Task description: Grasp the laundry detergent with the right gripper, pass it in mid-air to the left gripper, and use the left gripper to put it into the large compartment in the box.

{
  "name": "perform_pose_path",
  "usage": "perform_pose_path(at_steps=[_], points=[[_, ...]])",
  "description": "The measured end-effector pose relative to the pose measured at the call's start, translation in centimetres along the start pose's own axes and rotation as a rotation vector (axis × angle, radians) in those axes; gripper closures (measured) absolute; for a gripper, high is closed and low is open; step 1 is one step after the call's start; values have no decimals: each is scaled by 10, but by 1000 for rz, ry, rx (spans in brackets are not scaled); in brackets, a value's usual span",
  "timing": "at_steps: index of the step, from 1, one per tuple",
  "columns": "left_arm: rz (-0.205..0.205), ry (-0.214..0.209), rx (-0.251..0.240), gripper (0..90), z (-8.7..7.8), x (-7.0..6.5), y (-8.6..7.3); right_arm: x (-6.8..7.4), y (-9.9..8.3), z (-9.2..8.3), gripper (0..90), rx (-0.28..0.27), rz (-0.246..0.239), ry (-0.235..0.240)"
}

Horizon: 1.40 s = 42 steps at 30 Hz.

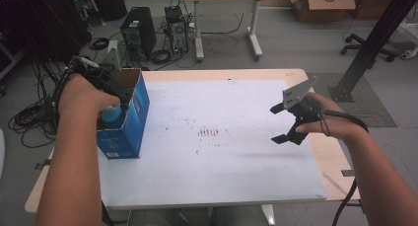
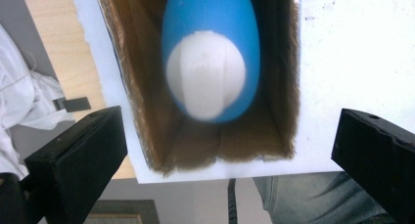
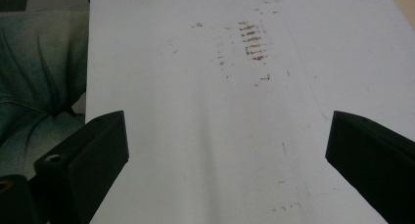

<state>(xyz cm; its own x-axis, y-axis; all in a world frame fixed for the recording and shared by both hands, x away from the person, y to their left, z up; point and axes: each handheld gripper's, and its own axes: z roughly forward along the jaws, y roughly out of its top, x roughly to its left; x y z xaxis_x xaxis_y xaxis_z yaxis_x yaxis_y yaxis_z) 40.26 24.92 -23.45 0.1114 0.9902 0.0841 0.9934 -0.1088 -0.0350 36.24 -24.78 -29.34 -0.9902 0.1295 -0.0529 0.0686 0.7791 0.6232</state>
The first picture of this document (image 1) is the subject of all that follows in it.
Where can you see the open cardboard box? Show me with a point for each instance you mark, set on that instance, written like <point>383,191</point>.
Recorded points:
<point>322,7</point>

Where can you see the black curtain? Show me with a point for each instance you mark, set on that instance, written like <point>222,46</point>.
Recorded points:
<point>39,22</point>

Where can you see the black office chair base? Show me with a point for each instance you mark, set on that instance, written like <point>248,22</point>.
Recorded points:
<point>353,47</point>

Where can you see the brown cardboard box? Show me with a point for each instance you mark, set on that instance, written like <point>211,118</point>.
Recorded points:
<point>371,5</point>

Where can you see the black metal stand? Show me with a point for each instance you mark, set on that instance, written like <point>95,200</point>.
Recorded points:
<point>378,38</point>

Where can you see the person's left hand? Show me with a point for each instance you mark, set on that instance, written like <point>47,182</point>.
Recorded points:
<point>82,97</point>

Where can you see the person's right hand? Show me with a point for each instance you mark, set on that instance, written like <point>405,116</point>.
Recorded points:
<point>338,124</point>

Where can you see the white table mat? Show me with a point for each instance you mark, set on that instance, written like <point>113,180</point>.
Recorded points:
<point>230,160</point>

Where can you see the grey metal bracket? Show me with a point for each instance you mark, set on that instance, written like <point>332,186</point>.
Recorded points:
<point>112,55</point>

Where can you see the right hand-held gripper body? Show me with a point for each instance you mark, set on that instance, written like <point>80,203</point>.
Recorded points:
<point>304,107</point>

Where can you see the small grey computer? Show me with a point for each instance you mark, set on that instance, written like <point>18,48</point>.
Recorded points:
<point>178,35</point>

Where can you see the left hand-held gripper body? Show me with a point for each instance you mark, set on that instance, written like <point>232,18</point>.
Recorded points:
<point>105,79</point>

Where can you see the black computer tower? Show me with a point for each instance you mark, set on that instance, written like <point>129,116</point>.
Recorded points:
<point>139,32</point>

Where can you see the grey floor mat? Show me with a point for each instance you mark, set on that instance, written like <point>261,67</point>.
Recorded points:
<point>371,111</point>

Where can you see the grey table clip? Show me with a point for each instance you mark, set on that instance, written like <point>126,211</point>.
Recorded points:
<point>347,173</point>

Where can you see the light blue bottle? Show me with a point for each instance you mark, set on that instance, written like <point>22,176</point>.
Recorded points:
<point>112,117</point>

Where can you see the blue cardboard box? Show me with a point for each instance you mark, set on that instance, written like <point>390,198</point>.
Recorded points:
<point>133,120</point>

